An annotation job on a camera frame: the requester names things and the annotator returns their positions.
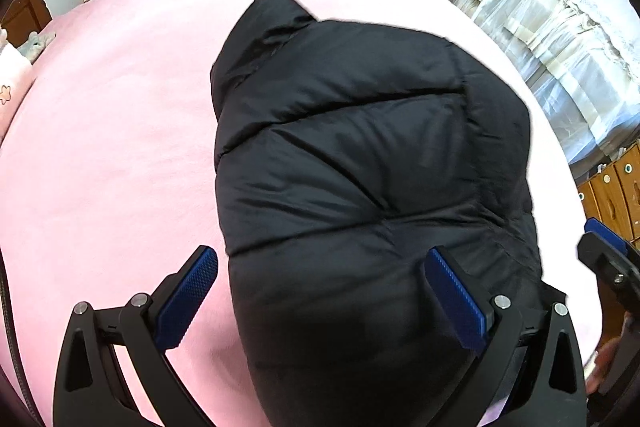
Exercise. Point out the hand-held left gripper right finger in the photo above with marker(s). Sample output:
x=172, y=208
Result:
x=457, y=302

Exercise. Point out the wooden headboard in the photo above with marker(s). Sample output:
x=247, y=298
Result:
x=25, y=14

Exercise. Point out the person's right hand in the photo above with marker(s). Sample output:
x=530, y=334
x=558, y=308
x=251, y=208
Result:
x=607, y=359

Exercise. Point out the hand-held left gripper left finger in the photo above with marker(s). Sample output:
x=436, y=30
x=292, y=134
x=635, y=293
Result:
x=187, y=292

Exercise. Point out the wooden drawer cabinet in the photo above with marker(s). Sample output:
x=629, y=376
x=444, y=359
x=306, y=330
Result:
x=612, y=187

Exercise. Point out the pink pillow with orange flower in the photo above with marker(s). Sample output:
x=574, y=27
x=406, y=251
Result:
x=12, y=92

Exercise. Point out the black puffer jacket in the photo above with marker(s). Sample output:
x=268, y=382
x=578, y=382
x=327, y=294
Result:
x=370, y=187

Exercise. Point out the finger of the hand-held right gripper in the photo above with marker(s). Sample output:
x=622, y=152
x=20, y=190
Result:
x=607, y=257

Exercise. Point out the pink bed sheet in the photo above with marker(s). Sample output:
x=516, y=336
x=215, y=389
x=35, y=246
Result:
x=115, y=132

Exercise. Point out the small grey plush toy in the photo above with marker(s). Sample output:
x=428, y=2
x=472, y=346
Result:
x=37, y=46

